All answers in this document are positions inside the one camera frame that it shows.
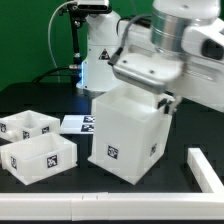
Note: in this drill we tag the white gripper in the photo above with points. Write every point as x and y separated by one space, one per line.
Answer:
148 70

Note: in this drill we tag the white drawer front tray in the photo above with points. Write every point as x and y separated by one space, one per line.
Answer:
40 157

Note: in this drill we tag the white drawer tray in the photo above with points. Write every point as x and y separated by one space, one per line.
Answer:
40 157
26 125

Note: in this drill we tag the white marker tag sheet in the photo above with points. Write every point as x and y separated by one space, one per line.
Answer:
77 124

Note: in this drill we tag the large white drawer box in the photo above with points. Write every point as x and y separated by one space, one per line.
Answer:
130 133

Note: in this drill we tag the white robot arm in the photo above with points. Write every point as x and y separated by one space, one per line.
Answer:
179 48

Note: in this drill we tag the black camera on stand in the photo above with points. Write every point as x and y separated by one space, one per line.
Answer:
78 11

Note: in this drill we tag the white L-shaped boundary frame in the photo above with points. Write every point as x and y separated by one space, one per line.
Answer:
208 204

